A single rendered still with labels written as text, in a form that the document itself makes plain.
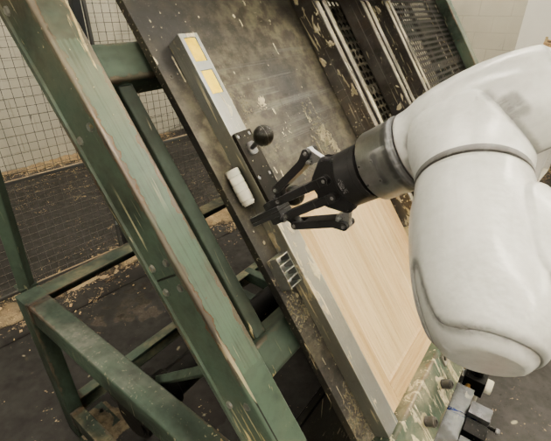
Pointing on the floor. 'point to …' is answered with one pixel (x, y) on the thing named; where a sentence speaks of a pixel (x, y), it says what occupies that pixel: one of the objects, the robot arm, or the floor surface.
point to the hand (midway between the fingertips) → (269, 213)
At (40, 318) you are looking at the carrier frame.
